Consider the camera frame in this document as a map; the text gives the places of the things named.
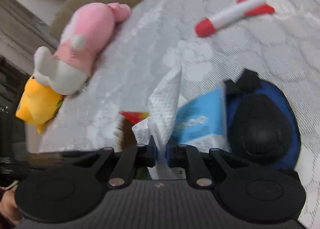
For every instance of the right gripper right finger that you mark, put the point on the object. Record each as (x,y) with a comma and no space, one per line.
(244,189)

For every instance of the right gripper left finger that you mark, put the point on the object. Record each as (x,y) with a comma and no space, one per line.
(72,190)

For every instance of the blue black knee pad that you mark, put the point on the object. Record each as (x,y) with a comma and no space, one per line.
(261,125)

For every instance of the crochet doll green sweater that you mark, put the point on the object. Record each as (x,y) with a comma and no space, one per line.
(124,135)

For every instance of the blue wet wipes pack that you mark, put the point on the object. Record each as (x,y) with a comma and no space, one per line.
(202,122)

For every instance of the white paper towel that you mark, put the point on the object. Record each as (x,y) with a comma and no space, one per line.
(162,107)

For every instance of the person's hand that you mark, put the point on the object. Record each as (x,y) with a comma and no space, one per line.
(9,209)

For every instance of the yellow plush toy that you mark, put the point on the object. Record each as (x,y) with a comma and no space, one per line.
(38,105)

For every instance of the pink white plush toy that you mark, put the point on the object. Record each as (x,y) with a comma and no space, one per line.
(90,29)

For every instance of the red white toy rocket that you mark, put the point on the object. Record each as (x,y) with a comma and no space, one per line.
(240,9)

